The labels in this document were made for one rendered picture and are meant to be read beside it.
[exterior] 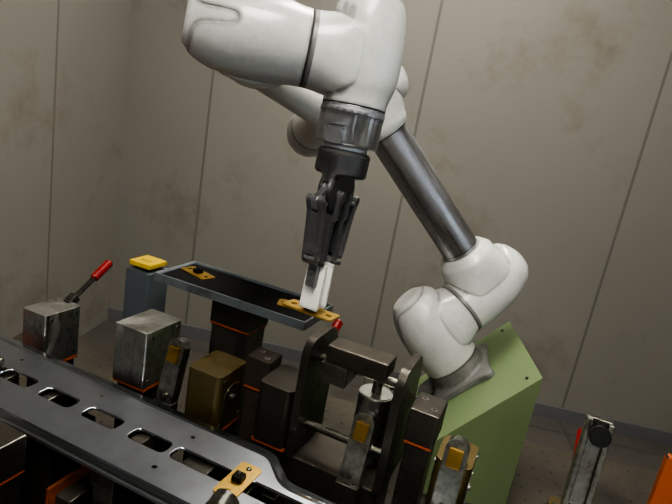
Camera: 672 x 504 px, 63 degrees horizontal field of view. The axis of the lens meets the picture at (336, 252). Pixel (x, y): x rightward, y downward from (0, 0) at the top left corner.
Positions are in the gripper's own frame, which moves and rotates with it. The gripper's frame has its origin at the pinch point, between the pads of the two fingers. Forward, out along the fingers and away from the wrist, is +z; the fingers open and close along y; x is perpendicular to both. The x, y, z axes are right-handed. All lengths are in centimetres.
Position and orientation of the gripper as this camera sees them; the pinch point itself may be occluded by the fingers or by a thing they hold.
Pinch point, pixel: (316, 285)
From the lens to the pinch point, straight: 81.1
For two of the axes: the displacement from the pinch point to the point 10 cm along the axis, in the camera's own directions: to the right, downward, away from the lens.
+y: -4.4, 0.9, -9.0
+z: -2.0, 9.6, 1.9
